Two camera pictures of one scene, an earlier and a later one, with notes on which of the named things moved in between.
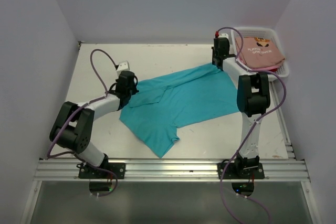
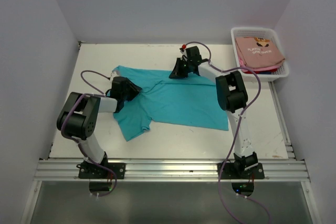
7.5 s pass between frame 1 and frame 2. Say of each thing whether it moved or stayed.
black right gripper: moved
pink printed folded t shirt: stayed
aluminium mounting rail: stayed
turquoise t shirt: moved
